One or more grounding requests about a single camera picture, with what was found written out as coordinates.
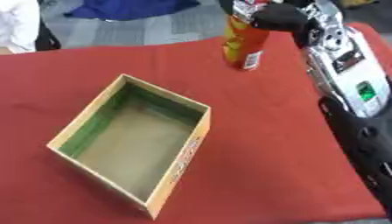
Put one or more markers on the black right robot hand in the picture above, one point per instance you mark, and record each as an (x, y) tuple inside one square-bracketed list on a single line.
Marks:
[(278, 17)]

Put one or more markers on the red and yellow bottle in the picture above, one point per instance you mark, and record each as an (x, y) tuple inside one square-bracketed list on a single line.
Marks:
[(244, 43)]

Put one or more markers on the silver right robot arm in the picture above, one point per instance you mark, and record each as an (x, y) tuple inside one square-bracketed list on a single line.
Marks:
[(352, 87)]

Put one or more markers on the tan cardboard box green inside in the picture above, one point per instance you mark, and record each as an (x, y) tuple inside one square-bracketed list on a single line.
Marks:
[(138, 140)]

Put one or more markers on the blue bag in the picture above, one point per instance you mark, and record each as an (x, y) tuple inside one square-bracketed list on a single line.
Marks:
[(130, 8)]

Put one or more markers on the person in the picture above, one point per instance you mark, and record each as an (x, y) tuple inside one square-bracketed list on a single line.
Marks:
[(18, 26)]

